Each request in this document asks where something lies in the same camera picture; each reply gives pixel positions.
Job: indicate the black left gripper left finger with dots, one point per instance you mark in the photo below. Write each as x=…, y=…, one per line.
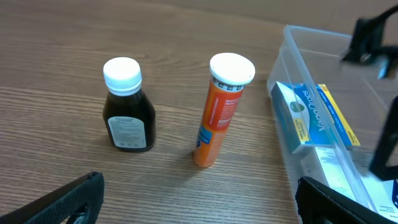
x=79, y=201

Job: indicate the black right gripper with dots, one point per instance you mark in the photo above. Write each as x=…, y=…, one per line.
x=366, y=46

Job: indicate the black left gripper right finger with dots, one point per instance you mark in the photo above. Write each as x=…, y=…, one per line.
x=318, y=203

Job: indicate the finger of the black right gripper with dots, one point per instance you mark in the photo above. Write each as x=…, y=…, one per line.
x=385, y=147

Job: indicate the white medicine box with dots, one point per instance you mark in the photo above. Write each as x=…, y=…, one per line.
x=323, y=165

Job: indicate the dark syrup bottle white cap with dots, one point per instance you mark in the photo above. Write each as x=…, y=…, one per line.
x=128, y=114

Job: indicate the clear plastic container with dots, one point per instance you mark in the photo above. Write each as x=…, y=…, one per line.
x=312, y=57

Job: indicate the blue yellow VapoDrops box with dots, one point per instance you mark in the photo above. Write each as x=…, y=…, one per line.
x=300, y=117

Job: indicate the orange tablet tube white cap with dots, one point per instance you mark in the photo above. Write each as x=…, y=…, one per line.
x=230, y=73

